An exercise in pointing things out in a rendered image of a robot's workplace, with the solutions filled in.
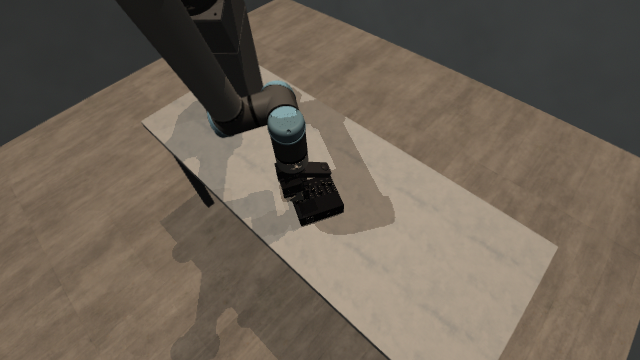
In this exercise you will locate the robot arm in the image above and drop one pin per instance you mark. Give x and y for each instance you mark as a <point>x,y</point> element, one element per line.
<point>168,26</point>

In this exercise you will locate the black lighting desk panel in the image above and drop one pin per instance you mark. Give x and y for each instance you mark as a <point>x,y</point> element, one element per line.
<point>324,201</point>

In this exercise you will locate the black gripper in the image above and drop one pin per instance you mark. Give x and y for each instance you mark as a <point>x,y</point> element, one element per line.
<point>293,186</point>

